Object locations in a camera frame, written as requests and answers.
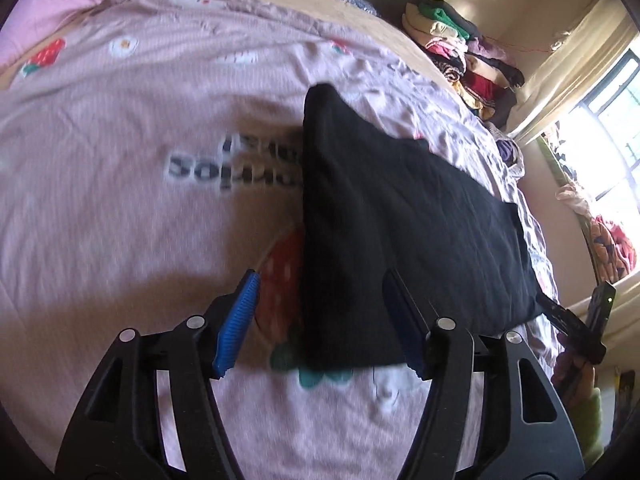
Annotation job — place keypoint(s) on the window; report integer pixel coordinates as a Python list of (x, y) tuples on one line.
[(607, 125)]

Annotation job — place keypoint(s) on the person's right forearm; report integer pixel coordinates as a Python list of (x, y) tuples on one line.
[(594, 425)]

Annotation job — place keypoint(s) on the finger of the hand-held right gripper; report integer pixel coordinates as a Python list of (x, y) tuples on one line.
[(570, 322)]

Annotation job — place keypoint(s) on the pile of folded clothes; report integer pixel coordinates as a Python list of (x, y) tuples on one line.
[(465, 55)]

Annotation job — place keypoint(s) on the cream curtain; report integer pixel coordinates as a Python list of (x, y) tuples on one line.
[(575, 70)]

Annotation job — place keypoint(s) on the black long-sleeve shirt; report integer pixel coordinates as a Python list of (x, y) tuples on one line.
[(390, 230)]

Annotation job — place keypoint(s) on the purple cloth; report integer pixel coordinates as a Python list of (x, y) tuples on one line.
[(509, 152)]

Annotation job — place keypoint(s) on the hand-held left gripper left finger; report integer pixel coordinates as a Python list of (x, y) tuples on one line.
[(235, 325)]

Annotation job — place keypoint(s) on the person's right hand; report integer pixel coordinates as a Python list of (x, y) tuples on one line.
[(575, 372)]

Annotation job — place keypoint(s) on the patterned cloth on windowsill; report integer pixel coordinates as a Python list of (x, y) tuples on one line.
[(612, 240)]

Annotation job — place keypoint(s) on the pink printed bed cover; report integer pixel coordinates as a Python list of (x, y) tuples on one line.
[(125, 185)]

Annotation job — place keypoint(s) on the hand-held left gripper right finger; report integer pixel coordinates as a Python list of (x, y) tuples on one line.
[(405, 325)]

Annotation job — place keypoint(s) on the pink quilt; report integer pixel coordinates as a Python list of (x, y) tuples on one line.
[(65, 5)]

